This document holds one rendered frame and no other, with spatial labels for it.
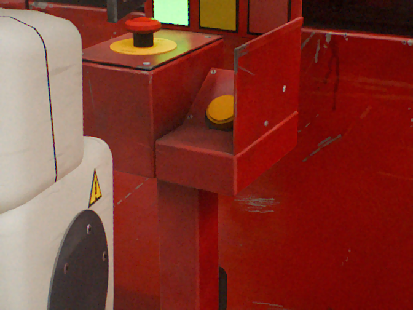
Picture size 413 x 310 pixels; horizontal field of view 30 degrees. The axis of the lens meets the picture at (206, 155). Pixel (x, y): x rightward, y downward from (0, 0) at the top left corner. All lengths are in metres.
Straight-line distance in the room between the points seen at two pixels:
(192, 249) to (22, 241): 0.49
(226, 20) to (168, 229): 0.25
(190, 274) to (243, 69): 0.28
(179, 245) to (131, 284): 0.40
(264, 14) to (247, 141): 0.16
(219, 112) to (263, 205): 0.32
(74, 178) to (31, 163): 0.06
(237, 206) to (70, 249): 0.67
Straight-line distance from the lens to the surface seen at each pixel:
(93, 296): 0.50
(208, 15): 0.89
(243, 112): 0.74
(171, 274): 0.91
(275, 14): 0.85
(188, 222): 0.86
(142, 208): 1.19
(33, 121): 0.40
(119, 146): 0.81
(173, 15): 0.91
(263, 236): 1.11
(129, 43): 0.85
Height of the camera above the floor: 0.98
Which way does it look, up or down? 22 degrees down
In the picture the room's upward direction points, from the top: straight up
